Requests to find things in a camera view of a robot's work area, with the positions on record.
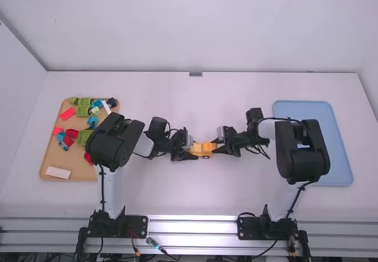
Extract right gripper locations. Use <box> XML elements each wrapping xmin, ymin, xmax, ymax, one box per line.
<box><xmin>210</xmin><ymin>126</ymin><xmax>249</xmax><ymax>158</ymax></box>

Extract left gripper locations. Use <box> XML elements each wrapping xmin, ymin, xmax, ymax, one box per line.
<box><xmin>170</xmin><ymin>129</ymin><xmax>200</xmax><ymax>162</ymax></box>

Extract yellow toy car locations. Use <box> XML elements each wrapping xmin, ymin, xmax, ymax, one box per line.
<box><xmin>188</xmin><ymin>140</ymin><xmax>219</xmax><ymax>159</ymax></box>

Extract silver rails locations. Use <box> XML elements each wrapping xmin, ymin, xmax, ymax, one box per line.
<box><xmin>0</xmin><ymin>214</ymin><xmax>378</xmax><ymax>256</ymax></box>

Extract green toy car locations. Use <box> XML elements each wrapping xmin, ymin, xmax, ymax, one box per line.
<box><xmin>76</xmin><ymin>96</ymin><xmax>93</xmax><ymax>118</ymax></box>

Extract blue mat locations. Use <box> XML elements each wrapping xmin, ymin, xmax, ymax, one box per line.
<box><xmin>272</xmin><ymin>99</ymin><xmax>354</xmax><ymax>187</ymax></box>

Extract tan tray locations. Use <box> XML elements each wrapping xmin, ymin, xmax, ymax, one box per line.
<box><xmin>39</xmin><ymin>96</ymin><xmax>122</xmax><ymax>182</ymax></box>

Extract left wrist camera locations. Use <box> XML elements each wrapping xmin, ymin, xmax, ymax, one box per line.
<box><xmin>181</xmin><ymin>134</ymin><xmax>195</xmax><ymax>151</ymax></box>

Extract black cable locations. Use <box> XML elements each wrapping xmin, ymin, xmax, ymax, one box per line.
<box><xmin>163</xmin><ymin>121</ymin><xmax>181</xmax><ymax>141</ymax></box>
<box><xmin>249</xmin><ymin>139</ymin><xmax>272</xmax><ymax>161</ymax></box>
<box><xmin>253</xmin><ymin>237</ymin><xmax>292</xmax><ymax>258</ymax></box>

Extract red wire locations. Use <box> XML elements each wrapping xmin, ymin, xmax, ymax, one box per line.
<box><xmin>128</xmin><ymin>227</ymin><xmax>142</xmax><ymax>258</ymax></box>

